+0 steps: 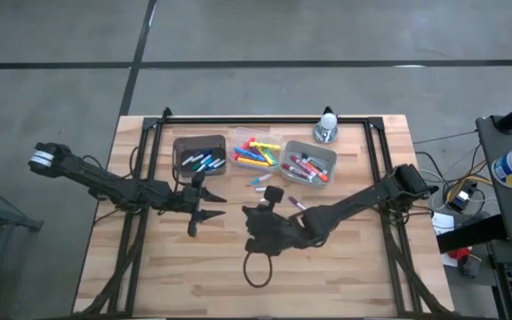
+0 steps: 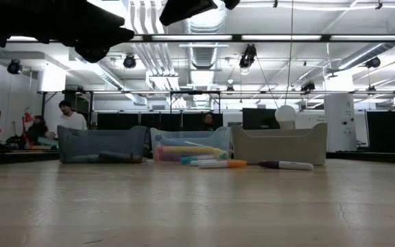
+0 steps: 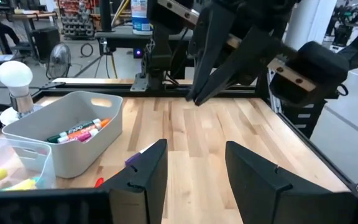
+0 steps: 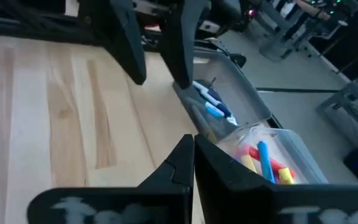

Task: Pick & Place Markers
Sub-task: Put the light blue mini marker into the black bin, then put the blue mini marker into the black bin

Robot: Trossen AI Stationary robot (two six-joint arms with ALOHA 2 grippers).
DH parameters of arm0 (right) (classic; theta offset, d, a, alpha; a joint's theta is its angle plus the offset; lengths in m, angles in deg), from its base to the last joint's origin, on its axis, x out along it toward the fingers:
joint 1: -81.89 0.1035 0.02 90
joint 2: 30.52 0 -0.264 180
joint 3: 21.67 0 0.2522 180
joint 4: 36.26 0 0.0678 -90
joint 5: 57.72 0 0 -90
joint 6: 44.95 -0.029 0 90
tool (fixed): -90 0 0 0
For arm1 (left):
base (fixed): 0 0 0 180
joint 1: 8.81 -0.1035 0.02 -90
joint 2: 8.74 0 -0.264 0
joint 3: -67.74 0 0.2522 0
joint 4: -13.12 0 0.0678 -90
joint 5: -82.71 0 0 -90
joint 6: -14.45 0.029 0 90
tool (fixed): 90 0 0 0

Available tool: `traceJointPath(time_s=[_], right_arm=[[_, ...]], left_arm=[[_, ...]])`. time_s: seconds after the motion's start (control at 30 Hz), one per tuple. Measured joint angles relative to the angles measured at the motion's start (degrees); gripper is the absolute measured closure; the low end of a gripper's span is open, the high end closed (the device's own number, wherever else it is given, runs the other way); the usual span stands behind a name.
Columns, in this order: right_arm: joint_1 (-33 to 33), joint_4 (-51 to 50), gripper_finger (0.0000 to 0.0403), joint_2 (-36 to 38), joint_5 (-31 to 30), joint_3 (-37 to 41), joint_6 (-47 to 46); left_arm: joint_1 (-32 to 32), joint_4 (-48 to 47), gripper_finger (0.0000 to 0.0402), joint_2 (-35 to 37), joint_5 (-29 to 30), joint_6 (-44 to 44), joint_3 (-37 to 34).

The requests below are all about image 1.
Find blue Sharpie highlighter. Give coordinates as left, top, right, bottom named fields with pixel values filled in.
left=233, top=147, right=262, bottom=163

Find orange-yellow highlighter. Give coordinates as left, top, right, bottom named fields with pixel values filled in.
left=236, top=156, right=271, bottom=169

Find pale beige bin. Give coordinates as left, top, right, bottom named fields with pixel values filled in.
left=277, top=140, right=339, bottom=191

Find orange dry-erase marker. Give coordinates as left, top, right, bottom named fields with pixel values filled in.
left=305, top=160, right=331, bottom=183

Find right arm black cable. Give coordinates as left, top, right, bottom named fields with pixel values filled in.
left=242, top=251, right=274, bottom=289

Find yellow Sharpie highlighter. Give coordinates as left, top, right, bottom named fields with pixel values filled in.
left=255, top=148, right=275, bottom=167
left=249, top=140, right=282, bottom=151

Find white marker dark-blue cap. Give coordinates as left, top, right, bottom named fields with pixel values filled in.
left=181, top=152, right=214, bottom=167

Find clear plastic bin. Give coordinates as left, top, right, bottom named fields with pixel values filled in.
left=228, top=126, right=284, bottom=174

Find red dry-erase marker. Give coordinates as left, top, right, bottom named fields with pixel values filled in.
left=281, top=163, right=316, bottom=182

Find small red object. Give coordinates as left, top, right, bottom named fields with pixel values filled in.
left=447, top=247, right=471, bottom=262

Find magenta dry-erase marker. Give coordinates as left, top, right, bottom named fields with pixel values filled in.
left=290, top=154, right=317, bottom=177

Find dark grey bin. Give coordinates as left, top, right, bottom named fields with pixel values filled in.
left=172, top=134, right=228, bottom=179

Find green dry-erase marker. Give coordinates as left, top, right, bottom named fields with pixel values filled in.
left=300, top=152, right=329, bottom=172

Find white paper sheet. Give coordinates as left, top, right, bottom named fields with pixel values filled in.
left=431, top=212, right=456, bottom=236

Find black table base frame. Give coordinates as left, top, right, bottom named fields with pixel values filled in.
left=76, top=106, right=455, bottom=317

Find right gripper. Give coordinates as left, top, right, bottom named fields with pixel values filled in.
left=243, top=185, right=306, bottom=257

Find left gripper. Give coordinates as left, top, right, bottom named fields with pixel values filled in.
left=162, top=171, right=228, bottom=236

